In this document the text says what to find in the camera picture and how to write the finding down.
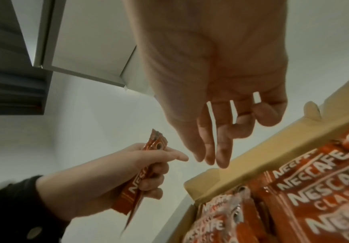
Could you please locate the person's left hand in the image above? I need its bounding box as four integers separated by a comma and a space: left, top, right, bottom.
36, 142, 190, 218

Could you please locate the person's right hand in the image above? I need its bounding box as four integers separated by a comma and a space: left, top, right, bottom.
123, 0, 289, 169

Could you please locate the red coffee sachet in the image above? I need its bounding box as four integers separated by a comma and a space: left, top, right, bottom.
111, 129, 169, 230

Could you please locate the person's left forearm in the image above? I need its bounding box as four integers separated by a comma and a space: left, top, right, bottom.
0, 175, 70, 243

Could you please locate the open cardboard box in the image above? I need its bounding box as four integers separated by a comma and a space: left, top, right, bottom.
183, 74, 349, 243

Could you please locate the pile of red coffee packets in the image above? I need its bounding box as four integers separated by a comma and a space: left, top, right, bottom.
181, 130, 349, 243

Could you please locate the white wall cabinet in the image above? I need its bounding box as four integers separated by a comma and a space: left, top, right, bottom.
11, 0, 156, 96

